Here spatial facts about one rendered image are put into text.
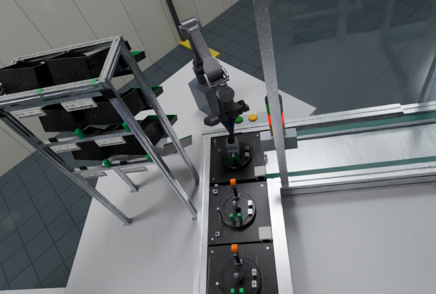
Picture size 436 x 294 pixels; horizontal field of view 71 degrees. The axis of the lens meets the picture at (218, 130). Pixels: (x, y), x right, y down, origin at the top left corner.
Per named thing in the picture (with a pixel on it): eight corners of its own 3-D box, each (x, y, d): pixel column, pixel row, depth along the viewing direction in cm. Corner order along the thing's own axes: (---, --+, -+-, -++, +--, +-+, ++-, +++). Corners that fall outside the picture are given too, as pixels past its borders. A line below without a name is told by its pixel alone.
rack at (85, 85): (132, 185, 151) (12, 56, 91) (203, 177, 144) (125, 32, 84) (123, 226, 138) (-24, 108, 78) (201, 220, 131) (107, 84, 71)
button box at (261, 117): (233, 123, 155) (231, 115, 151) (275, 117, 151) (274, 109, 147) (233, 134, 151) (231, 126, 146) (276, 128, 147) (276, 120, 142)
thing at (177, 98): (204, 54, 209) (202, 51, 207) (316, 111, 157) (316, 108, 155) (121, 119, 188) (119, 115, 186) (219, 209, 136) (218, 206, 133)
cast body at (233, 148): (228, 144, 132) (225, 134, 127) (239, 142, 131) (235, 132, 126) (229, 160, 127) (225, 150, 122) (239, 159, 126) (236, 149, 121)
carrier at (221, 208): (209, 189, 129) (202, 174, 120) (266, 183, 125) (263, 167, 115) (208, 246, 114) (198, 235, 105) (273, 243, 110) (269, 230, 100)
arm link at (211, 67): (178, 28, 126) (174, 14, 115) (197, 20, 126) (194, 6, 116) (207, 90, 122) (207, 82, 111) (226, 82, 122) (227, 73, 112)
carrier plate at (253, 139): (211, 141, 145) (210, 137, 144) (262, 134, 141) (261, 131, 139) (210, 185, 130) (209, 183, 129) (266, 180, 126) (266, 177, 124)
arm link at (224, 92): (202, 73, 115) (207, 76, 104) (222, 63, 116) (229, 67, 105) (213, 99, 119) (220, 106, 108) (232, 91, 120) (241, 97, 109)
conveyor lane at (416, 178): (215, 151, 152) (211, 139, 144) (399, 128, 136) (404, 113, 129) (215, 205, 134) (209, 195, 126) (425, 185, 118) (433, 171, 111)
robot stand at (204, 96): (215, 94, 178) (207, 67, 163) (232, 104, 170) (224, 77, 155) (198, 109, 174) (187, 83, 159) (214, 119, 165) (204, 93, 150)
